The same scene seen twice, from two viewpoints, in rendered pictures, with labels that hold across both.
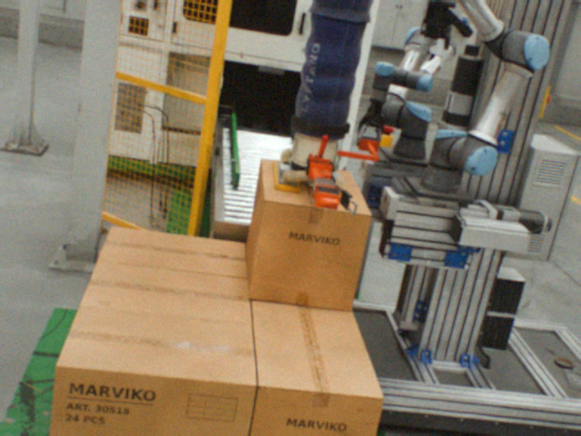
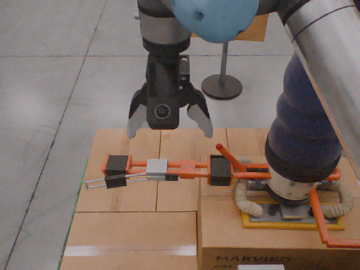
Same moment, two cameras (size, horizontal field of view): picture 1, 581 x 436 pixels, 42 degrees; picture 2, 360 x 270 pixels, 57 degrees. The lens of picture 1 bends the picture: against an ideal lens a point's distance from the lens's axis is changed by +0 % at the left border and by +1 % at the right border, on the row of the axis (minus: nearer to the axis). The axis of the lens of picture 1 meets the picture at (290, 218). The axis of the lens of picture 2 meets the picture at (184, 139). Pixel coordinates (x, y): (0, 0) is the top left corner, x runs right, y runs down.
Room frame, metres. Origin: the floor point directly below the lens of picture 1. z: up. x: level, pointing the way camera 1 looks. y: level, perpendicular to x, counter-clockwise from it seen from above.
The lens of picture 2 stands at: (2.69, -0.81, 1.96)
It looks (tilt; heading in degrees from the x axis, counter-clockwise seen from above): 45 degrees down; 98
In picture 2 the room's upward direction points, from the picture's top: straight up
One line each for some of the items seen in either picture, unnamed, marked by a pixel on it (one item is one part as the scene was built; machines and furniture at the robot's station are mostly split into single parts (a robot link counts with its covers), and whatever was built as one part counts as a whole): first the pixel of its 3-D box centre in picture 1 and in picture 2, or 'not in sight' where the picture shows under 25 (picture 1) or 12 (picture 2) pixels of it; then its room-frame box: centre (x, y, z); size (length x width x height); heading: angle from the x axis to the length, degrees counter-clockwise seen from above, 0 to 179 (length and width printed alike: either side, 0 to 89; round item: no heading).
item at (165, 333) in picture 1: (217, 343); (195, 215); (2.61, 0.19, 0.34); 1.20 x 1.00 x 0.40; 8
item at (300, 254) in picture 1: (302, 230); (272, 225); (2.95, -0.06, 0.74); 0.60 x 0.40 x 0.40; 7
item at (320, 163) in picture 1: (319, 168); (220, 170); (2.71, -0.07, 1.07); 0.10 x 0.08 x 0.06; 96
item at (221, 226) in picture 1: (289, 234); not in sight; (3.32, -0.01, 0.58); 0.70 x 0.03 x 0.06; 98
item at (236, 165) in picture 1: (229, 143); not in sight; (4.79, 0.48, 0.60); 1.60 x 0.10 x 0.09; 8
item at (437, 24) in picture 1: (438, 21); (168, 67); (2.60, -0.36, 1.66); 0.09 x 0.08 x 0.12; 98
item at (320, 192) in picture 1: (326, 197); (118, 166); (2.36, -0.10, 1.07); 0.08 x 0.07 x 0.05; 6
